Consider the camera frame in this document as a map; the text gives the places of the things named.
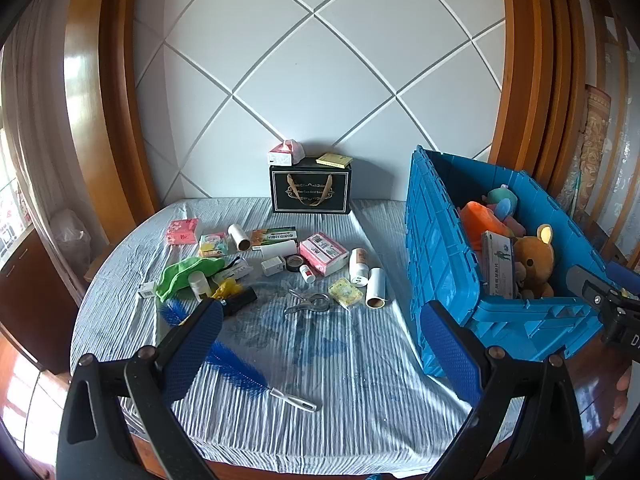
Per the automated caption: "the green cloth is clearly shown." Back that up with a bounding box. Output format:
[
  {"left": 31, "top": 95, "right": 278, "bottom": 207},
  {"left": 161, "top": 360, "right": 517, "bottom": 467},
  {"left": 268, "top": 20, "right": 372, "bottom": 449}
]
[{"left": 156, "top": 256, "right": 226, "bottom": 303}]

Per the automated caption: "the black gift box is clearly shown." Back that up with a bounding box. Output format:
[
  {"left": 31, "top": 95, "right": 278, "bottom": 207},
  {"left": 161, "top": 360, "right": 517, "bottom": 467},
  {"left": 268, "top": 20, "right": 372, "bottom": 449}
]
[{"left": 270, "top": 156, "right": 353, "bottom": 215}]

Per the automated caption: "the white box with green figure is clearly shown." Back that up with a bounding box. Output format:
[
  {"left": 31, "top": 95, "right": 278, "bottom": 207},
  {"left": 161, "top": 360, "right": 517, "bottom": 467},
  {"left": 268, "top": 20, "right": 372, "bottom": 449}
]
[{"left": 480, "top": 230, "right": 519, "bottom": 300}]

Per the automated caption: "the yellow sponge packet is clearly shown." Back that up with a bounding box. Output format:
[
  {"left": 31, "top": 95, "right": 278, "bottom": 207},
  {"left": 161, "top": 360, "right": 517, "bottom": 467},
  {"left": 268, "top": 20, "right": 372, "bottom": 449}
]
[{"left": 328, "top": 278, "right": 365, "bottom": 307}]

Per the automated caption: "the curved wooden frame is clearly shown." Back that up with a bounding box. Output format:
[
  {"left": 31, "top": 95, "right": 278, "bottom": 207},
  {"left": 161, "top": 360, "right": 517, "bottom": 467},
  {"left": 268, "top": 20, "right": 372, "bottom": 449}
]
[
  {"left": 492, "top": 0, "right": 587, "bottom": 201},
  {"left": 62, "top": 0, "right": 162, "bottom": 243}
]

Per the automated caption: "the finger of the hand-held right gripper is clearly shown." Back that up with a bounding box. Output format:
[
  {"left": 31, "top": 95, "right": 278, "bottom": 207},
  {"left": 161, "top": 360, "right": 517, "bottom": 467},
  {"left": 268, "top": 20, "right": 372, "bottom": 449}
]
[{"left": 566, "top": 265, "right": 640, "bottom": 314}]

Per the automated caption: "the striped light blue bed sheet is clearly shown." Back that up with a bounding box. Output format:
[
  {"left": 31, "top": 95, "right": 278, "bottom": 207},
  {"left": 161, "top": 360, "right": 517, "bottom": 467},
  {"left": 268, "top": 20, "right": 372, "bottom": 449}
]
[{"left": 70, "top": 197, "right": 516, "bottom": 476}]

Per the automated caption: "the long white box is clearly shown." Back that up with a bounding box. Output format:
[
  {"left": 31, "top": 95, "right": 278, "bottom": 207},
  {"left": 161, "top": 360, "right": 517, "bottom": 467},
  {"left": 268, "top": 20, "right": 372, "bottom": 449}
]
[{"left": 212, "top": 258, "right": 253, "bottom": 284}]

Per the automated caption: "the blue plastic storage container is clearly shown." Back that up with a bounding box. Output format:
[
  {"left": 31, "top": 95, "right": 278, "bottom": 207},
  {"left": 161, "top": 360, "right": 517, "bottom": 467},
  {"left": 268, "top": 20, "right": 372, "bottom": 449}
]
[{"left": 404, "top": 145, "right": 640, "bottom": 378}]

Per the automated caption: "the frosted patterned panel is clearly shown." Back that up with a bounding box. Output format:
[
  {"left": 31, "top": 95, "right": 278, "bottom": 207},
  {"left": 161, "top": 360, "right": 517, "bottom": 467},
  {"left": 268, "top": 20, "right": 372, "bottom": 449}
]
[{"left": 570, "top": 0, "right": 640, "bottom": 261}]

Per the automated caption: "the pink and white box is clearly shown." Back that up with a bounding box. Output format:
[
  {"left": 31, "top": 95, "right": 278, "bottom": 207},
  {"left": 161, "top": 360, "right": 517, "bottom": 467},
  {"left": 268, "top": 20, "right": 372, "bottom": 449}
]
[{"left": 299, "top": 232, "right": 350, "bottom": 277}]

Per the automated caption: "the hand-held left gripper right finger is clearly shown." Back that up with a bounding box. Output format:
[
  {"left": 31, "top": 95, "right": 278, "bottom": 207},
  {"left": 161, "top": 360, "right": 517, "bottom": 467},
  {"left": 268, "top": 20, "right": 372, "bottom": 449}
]
[{"left": 420, "top": 302, "right": 586, "bottom": 480}]

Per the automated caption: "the black plastic object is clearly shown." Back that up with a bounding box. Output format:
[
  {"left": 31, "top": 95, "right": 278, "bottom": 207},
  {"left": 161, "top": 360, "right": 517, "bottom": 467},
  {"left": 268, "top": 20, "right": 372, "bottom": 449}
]
[{"left": 220, "top": 287, "right": 258, "bottom": 317}]

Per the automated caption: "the metal clip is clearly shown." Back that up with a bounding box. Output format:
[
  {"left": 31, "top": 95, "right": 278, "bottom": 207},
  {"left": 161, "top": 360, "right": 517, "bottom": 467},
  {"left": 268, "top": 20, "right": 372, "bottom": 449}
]
[{"left": 284, "top": 289, "right": 332, "bottom": 318}]

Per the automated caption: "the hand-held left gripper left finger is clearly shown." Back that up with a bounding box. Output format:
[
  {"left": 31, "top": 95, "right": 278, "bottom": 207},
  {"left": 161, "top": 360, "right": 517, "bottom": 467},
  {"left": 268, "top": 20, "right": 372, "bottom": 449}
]
[{"left": 56, "top": 300, "right": 224, "bottom": 480}]

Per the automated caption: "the white bottle with yellow label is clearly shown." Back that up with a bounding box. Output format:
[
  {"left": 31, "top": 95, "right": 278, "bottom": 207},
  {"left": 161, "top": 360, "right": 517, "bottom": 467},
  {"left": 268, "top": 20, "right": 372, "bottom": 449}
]
[{"left": 349, "top": 248, "right": 370, "bottom": 286}]

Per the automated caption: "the colourful yellow green packet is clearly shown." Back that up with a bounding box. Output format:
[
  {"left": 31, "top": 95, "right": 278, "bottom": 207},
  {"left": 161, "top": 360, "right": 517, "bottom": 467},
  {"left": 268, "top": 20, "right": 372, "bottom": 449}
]
[{"left": 199, "top": 231, "right": 231, "bottom": 259}]

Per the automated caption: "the clear plastic bag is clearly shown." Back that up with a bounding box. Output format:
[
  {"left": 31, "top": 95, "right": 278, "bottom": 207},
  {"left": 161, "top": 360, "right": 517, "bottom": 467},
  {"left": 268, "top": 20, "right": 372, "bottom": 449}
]
[{"left": 50, "top": 208, "right": 93, "bottom": 257}]

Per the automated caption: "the pink packet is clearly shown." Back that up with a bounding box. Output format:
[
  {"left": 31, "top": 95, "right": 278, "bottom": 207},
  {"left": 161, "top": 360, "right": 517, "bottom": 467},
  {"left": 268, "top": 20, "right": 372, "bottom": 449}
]
[{"left": 166, "top": 218, "right": 199, "bottom": 246}]

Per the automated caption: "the rolled patterned rug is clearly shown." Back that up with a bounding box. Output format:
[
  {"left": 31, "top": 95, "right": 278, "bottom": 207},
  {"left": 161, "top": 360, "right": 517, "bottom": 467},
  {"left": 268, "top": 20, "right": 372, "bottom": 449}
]
[{"left": 555, "top": 85, "right": 613, "bottom": 221}]

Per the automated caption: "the green and orange box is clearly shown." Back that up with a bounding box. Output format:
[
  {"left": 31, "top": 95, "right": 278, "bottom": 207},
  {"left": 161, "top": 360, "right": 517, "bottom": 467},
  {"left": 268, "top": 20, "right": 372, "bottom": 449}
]
[{"left": 251, "top": 227, "right": 299, "bottom": 247}]

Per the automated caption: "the blue feather duster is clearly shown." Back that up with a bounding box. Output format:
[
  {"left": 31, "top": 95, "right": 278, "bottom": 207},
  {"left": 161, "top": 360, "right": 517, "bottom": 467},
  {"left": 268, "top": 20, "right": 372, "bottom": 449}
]
[{"left": 160, "top": 300, "right": 318, "bottom": 413}]

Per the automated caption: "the white paper roll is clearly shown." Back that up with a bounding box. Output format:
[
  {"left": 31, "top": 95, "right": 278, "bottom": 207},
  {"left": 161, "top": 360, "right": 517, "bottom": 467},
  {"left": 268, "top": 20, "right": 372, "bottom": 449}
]
[
  {"left": 228, "top": 223, "right": 252, "bottom": 252},
  {"left": 365, "top": 267, "right": 388, "bottom": 309},
  {"left": 259, "top": 240, "right": 298, "bottom": 261}
]

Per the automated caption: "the orange plush toy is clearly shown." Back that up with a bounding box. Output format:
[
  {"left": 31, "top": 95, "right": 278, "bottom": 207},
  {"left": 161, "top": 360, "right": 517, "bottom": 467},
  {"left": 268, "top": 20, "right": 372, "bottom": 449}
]
[{"left": 459, "top": 201, "right": 516, "bottom": 252}]

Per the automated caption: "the person's right hand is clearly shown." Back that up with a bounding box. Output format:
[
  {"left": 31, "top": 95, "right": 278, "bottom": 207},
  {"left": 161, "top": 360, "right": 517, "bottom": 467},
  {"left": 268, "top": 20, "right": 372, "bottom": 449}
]
[{"left": 610, "top": 360, "right": 640, "bottom": 434}]

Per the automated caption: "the flat yellow box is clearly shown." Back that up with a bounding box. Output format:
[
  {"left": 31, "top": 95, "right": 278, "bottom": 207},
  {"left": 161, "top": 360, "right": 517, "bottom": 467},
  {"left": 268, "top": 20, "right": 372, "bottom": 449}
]
[{"left": 316, "top": 152, "right": 354, "bottom": 169}]

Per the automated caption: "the pink tissue pack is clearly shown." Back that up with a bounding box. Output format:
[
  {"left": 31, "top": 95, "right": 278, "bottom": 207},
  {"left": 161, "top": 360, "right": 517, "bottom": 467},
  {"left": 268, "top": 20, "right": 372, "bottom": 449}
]
[{"left": 268, "top": 138, "right": 307, "bottom": 166}]

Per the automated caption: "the dark wooden cabinet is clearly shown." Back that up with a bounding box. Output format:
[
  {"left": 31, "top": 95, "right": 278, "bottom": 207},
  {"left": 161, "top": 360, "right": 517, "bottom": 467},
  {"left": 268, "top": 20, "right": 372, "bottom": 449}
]
[{"left": 0, "top": 230, "right": 86, "bottom": 376}]

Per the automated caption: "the teal plush toy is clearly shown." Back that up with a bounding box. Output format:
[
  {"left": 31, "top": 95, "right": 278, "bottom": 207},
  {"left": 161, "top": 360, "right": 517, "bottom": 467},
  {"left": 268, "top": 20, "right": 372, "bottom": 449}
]
[{"left": 487, "top": 186, "right": 520, "bottom": 218}]

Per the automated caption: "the brown teddy bear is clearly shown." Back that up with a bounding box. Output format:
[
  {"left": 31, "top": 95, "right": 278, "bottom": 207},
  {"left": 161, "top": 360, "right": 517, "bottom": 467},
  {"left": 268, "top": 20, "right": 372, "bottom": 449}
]
[{"left": 512, "top": 224, "right": 557, "bottom": 300}]

